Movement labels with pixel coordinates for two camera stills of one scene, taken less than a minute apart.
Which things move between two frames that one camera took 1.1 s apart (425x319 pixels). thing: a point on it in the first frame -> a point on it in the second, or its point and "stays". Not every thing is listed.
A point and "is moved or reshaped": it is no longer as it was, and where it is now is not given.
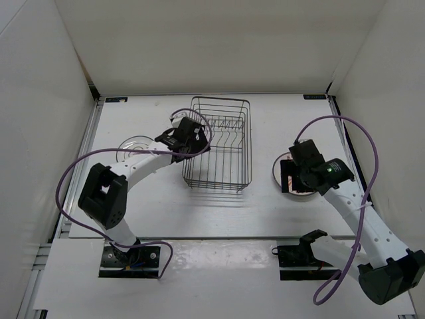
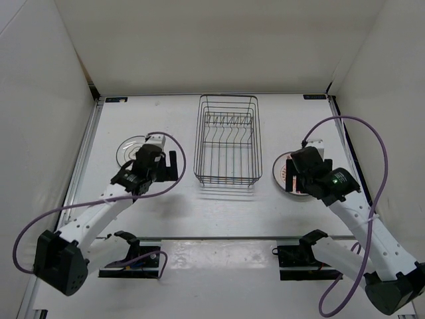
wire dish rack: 228,165 is moved or reshaped
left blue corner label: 116,100 stays
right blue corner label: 315,96 stays
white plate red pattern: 276,173 stays
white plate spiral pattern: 139,142 stays
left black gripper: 201,145 -> 169,173
